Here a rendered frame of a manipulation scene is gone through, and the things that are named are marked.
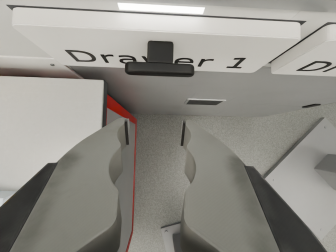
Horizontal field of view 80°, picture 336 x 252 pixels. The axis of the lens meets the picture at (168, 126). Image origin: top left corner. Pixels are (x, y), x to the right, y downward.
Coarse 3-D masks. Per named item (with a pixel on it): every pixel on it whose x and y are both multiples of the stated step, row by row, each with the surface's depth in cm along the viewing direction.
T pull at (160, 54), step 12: (156, 48) 21; (168, 48) 21; (156, 60) 21; (168, 60) 21; (132, 72) 21; (144, 72) 21; (156, 72) 21; (168, 72) 21; (180, 72) 21; (192, 72) 22
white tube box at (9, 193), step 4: (0, 192) 33; (4, 192) 33; (8, 192) 33; (12, 192) 33; (0, 196) 31; (4, 196) 31; (8, 196) 32; (0, 200) 31; (4, 200) 31; (0, 204) 31
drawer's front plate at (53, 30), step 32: (32, 32) 21; (64, 32) 20; (96, 32) 20; (128, 32) 20; (160, 32) 20; (192, 32) 20; (224, 32) 20; (256, 32) 20; (288, 32) 20; (64, 64) 30; (96, 64) 29; (192, 64) 28; (224, 64) 28; (256, 64) 28
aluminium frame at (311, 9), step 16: (128, 0) 18; (144, 0) 18; (160, 0) 18; (176, 0) 18; (192, 0) 17; (208, 0) 17; (224, 0) 17; (240, 0) 17; (256, 0) 17; (272, 0) 17; (288, 0) 17; (304, 0) 17; (320, 0) 17
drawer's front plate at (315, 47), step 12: (312, 36) 23; (324, 36) 21; (300, 48) 25; (312, 48) 23; (324, 48) 22; (276, 60) 30; (288, 60) 27; (300, 60) 26; (312, 60) 26; (324, 60) 26; (276, 72) 31; (288, 72) 31; (300, 72) 31; (312, 72) 30; (324, 72) 30
